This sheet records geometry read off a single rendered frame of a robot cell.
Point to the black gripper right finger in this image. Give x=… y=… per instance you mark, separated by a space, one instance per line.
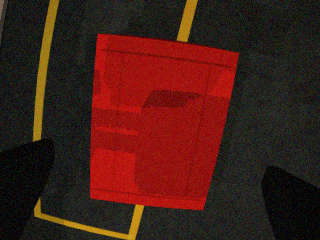
x=293 y=205

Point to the yellow rectangular frame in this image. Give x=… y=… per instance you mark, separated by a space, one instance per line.
x=185 y=28

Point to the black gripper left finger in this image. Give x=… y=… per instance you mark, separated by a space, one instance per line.
x=24 y=171

